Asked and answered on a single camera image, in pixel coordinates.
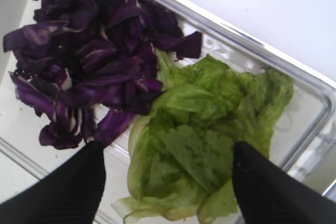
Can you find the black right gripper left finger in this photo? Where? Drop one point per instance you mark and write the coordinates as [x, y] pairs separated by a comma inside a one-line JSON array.
[[70, 194]]

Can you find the clear plastic salad container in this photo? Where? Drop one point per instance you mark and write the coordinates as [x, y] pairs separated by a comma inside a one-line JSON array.
[[311, 108]]

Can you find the purple cabbage pile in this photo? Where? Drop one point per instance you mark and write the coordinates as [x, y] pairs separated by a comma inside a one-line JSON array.
[[90, 66]]

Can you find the green lettuce pile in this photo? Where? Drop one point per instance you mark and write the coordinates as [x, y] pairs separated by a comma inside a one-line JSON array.
[[181, 153]]

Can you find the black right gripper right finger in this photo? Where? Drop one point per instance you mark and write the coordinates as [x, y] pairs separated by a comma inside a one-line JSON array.
[[266, 194]]

